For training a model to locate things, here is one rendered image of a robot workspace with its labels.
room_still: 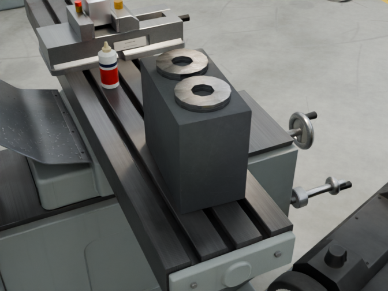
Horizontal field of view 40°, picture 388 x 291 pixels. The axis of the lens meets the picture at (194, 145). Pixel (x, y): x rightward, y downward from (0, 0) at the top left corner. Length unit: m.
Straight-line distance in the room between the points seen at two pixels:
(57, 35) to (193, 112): 0.61
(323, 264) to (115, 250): 0.51
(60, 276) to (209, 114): 0.71
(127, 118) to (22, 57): 2.39
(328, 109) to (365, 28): 1.09
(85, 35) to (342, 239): 0.79
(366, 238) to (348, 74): 1.96
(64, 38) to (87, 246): 0.50
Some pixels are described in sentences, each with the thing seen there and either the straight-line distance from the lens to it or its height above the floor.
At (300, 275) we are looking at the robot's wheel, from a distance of 1.28.
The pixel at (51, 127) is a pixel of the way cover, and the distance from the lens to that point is 1.25.
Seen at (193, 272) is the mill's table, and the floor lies 0.92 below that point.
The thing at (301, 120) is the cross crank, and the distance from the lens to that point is 1.60.
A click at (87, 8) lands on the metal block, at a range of 1.33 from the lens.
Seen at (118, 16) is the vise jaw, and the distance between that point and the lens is 1.32.
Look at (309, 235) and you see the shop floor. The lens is 2.19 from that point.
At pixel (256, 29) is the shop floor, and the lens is 3.70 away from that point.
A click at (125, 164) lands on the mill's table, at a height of 0.93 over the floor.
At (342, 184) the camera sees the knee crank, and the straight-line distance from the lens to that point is 1.64.
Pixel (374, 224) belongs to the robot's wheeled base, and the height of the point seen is 0.59.
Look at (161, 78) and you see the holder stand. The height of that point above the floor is 1.12.
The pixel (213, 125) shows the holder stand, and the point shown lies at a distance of 0.81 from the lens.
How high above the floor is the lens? 1.58
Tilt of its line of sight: 38 degrees down
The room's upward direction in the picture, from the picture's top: straight up
